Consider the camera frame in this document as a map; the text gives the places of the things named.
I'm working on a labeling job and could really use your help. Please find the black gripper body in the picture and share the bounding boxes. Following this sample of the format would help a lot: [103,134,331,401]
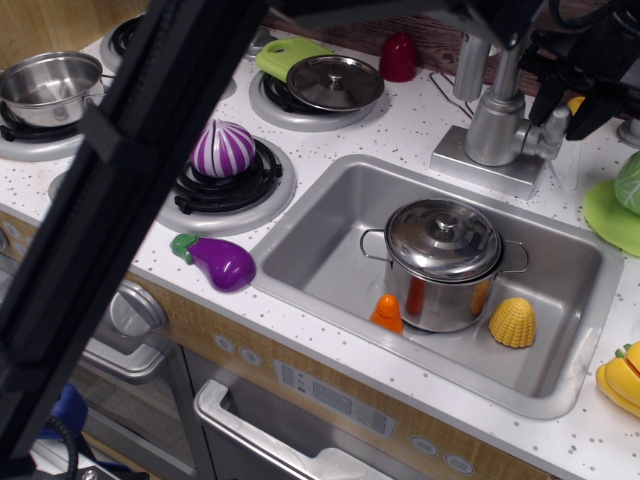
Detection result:
[519,9,639,118]

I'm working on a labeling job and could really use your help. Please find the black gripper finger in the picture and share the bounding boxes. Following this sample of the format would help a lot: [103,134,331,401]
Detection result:
[565,94,620,141]
[529,71,568,125]

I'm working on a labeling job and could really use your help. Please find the silver faucet lever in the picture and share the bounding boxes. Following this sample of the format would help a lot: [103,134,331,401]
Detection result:
[540,105,573,151]

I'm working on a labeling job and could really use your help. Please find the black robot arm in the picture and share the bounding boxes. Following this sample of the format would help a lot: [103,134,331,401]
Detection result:
[1,1,639,479]

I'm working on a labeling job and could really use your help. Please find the yellow toy piece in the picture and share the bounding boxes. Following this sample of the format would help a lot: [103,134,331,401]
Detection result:
[567,96,585,116]

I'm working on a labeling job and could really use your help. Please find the green toy cabbage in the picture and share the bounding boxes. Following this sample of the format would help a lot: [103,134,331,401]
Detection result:
[614,152,640,215]

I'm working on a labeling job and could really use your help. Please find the silver toy faucet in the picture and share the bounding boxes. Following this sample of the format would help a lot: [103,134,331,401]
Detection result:
[430,33,561,200]

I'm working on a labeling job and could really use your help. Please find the green toy plate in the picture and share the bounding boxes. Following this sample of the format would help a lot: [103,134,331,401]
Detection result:
[583,180,639,257]

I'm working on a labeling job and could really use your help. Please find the red toy cup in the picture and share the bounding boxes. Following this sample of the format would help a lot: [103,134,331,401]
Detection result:
[379,32,417,83]

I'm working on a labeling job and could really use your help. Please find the steel pot lid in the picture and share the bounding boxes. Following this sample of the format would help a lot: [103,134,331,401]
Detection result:
[384,198,503,283]

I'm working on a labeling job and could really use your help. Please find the loose steel lid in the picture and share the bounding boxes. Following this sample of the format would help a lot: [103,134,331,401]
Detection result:
[286,55,385,112]

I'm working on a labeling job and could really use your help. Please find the yellow toy corn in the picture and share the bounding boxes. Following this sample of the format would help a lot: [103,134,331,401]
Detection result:
[488,297,537,348]

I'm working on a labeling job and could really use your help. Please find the yellow toy banana slices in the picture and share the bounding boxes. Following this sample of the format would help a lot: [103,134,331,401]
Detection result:
[596,342,639,417]

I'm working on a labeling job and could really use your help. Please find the silver sink basin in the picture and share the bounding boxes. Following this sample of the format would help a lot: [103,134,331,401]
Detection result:
[252,155,624,419]

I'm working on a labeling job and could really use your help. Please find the green toy cutting board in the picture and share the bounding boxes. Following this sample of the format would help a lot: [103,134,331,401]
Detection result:
[255,37,333,82]

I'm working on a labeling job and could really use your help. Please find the orange toy carrot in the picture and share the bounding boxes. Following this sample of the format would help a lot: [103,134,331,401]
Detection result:
[369,294,403,335]

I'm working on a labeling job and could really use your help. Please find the back right stove burner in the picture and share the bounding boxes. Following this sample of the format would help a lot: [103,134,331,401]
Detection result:
[248,73,375,133]

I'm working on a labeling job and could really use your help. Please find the grey back stove knob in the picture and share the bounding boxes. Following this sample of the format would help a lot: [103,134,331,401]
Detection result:
[243,26,276,61]

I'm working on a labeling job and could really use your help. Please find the grey stove knob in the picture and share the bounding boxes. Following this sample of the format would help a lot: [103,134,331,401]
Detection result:
[219,78,237,101]
[243,26,276,61]

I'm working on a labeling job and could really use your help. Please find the purple striped toy onion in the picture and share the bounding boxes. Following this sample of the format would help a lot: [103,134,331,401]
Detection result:
[189,119,256,179]

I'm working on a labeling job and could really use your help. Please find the front stove burner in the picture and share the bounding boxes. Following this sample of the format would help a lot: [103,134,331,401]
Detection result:
[156,138,296,237]

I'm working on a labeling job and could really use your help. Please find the purple toy eggplant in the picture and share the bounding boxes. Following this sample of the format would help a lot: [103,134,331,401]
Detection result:
[170,233,257,293]

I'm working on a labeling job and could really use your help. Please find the silver oven knob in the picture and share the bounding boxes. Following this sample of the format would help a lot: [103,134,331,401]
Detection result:
[107,280,167,337]

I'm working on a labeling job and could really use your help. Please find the small steel pan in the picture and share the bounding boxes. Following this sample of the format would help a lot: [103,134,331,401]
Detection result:
[1,51,105,128]

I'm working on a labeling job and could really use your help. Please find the blue object below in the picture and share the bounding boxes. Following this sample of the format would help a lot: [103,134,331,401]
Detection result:
[49,383,88,437]

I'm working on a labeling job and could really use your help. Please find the steel pot with handles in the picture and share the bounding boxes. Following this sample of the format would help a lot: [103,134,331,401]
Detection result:
[376,240,530,333]

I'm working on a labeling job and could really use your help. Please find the silver dishwasher handle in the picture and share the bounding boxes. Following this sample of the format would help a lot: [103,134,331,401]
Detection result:
[194,380,387,479]

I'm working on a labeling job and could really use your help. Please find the silver oven handle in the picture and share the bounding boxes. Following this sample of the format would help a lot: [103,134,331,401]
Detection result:
[82,328,171,385]

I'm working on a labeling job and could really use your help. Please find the black cable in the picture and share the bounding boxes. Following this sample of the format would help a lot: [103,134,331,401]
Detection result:
[47,417,81,480]

